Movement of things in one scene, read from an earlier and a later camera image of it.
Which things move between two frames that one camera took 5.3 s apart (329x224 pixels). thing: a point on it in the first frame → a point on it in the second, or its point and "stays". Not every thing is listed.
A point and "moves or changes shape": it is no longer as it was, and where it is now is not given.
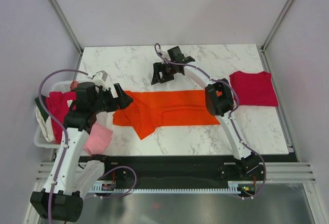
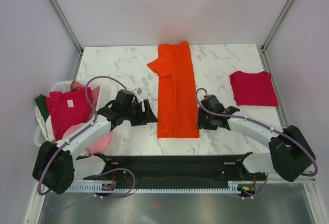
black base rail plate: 184,169 stays
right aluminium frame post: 261,49 stays
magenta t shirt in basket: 58,104 stays
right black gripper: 158,68 → 201,122
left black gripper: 122,101 → 142,120
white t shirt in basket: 47,126 stays
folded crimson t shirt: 256,89 stays
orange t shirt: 150,110 moves or changes shape
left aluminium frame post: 54,2 stays
